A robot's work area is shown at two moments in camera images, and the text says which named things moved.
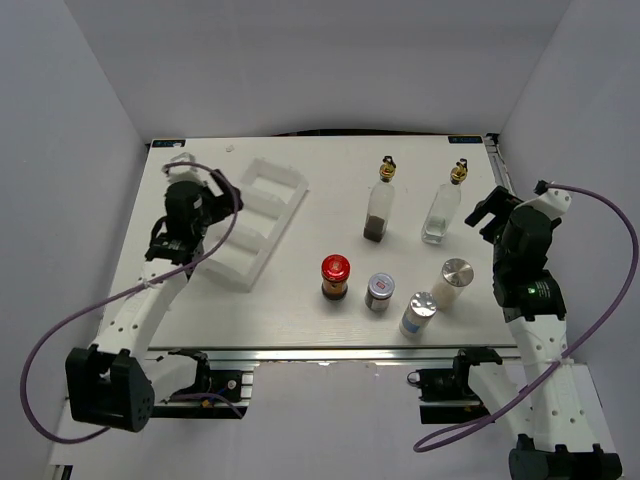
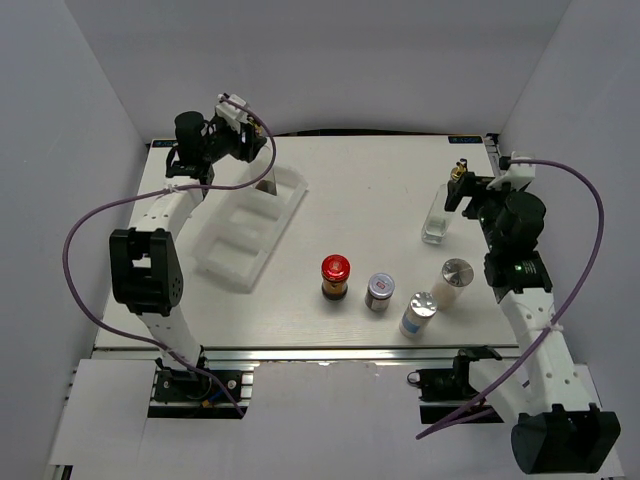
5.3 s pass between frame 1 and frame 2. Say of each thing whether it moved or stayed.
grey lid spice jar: stayed
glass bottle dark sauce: moved
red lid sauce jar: stayed
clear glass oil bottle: stayed
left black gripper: moved
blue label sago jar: stayed
